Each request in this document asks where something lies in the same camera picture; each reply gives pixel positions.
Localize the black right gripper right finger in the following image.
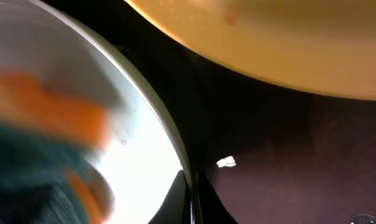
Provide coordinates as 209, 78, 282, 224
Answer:
193, 172, 237, 224

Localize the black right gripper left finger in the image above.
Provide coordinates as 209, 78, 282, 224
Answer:
149, 170, 190, 224

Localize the round black tray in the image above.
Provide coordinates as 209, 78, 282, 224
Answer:
51, 1, 376, 224

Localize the yellow plate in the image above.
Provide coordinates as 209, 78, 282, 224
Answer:
127, 0, 376, 100

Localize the green yellow sponge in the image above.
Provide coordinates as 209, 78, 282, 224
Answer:
0, 70, 112, 224

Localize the mint plate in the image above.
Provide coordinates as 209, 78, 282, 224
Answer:
0, 1, 188, 223

